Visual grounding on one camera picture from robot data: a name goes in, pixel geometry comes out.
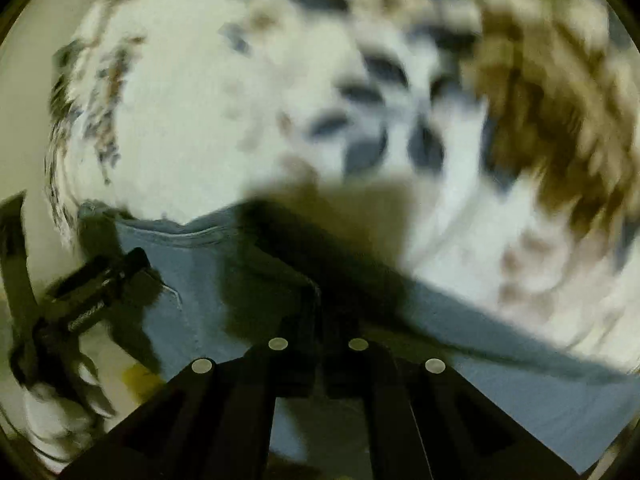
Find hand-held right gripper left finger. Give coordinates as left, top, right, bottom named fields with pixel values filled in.
left=60, top=280, right=322, bottom=480

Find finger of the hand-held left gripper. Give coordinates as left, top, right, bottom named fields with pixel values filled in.
left=117, top=247, right=165, bottom=308

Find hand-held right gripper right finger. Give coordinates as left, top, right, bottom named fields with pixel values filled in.
left=322, top=310, right=582, bottom=480

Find blue-grey pants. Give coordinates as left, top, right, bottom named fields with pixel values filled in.
left=77, top=199, right=640, bottom=476

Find printed blanket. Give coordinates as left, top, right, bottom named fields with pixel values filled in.
left=42, top=0, right=640, bottom=461

